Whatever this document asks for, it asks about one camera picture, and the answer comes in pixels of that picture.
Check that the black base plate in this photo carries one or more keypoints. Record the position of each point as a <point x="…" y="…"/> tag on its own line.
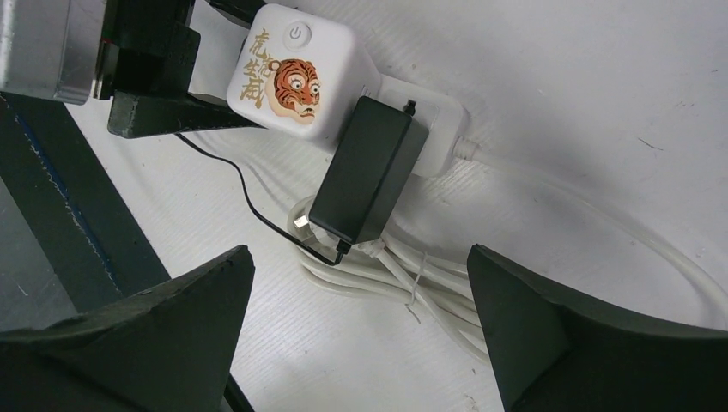
<point x="82" y="224"/>

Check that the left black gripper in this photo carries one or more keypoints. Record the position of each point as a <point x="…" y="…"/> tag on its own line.
<point x="147" y="54"/>

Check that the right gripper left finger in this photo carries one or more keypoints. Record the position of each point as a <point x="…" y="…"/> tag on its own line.
<point x="167" y="348"/>

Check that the black power adapter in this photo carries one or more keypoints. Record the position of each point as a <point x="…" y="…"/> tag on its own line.
<point x="378" y="149"/>

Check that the white cube adapter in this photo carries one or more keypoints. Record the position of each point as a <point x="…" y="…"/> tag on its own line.
<point x="302" y="75"/>

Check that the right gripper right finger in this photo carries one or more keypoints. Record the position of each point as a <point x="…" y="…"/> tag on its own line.
<point x="554" y="348"/>

